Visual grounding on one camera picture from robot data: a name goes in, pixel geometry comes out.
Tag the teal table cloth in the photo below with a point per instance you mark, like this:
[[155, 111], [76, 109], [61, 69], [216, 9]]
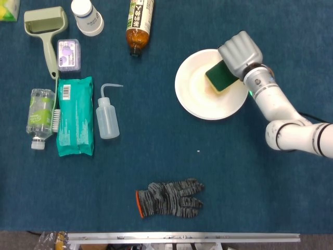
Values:
[[156, 156]]

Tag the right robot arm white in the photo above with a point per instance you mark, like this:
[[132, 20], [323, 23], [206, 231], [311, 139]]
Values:
[[273, 104]]

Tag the green yellow sponge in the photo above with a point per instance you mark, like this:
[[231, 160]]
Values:
[[219, 76]]

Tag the teal wet wipes pack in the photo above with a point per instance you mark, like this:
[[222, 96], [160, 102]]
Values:
[[75, 117]]

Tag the brown tea bottle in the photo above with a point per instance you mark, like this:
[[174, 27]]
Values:
[[138, 28]]

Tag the white lidded jar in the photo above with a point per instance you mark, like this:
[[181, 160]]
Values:
[[88, 20]]

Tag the aluminium rail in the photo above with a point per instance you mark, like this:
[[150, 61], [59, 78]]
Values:
[[182, 237]]

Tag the clear squeeze wash bottle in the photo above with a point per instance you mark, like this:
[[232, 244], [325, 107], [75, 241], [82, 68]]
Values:
[[107, 119]]

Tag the clear water bottle green label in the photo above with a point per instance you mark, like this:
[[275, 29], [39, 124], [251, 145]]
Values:
[[40, 114]]

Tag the yellow green tissue pack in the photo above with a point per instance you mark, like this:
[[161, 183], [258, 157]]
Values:
[[7, 10]]

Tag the white round plate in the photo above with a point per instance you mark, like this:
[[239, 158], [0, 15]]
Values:
[[197, 101]]

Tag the right robot hand silver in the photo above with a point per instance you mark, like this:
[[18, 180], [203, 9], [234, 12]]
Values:
[[242, 54]]

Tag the grey knit work glove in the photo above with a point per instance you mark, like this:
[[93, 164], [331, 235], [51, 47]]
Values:
[[166, 199]]

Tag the beige lint roller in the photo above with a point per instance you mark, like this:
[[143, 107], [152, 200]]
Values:
[[49, 52]]

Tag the purple cotton swab box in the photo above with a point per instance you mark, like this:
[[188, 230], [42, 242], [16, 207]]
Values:
[[69, 56]]

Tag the clear plastic bag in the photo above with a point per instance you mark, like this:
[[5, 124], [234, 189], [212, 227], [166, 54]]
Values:
[[52, 239]]

